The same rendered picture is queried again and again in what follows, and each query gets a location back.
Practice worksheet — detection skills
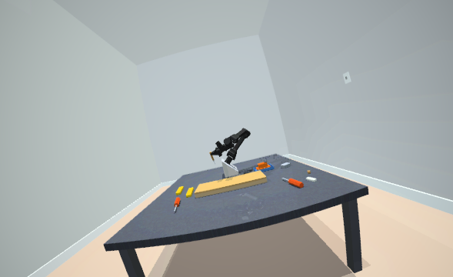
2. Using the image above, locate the yellow rectangular bar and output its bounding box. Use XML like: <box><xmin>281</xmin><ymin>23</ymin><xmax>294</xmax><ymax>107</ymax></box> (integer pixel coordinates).
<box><xmin>186</xmin><ymin>187</ymin><xmax>194</xmax><ymax>198</ymax></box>
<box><xmin>176</xmin><ymin>186</ymin><xmax>184</xmax><ymax>195</ymax></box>

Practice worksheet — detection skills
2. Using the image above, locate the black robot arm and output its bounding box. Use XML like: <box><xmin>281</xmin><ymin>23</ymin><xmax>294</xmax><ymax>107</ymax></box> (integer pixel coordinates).
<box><xmin>215</xmin><ymin>128</ymin><xmax>251</xmax><ymax>165</ymax></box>

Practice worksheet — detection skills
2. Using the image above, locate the tan floor panel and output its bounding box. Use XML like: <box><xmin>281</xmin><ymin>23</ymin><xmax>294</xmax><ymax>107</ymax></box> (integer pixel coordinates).
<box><xmin>195</xmin><ymin>170</ymin><xmax>267</xmax><ymax>198</ymax></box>

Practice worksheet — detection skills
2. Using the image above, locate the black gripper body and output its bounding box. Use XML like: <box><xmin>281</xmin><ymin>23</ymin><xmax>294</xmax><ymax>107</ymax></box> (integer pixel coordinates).
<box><xmin>216</xmin><ymin>144</ymin><xmax>228</xmax><ymax>157</ymax></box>

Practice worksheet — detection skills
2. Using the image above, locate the orange-handled awl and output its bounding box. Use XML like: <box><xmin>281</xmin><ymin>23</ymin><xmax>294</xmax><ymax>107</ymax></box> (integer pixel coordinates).
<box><xmin>285</xmin><ymin>179</ymin><xmax>304</xmax><ymax>188</ymax></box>
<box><xmin>174</xmin><ymin>198</ymin><xmax>180</xmax><ymax>211</ymax></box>

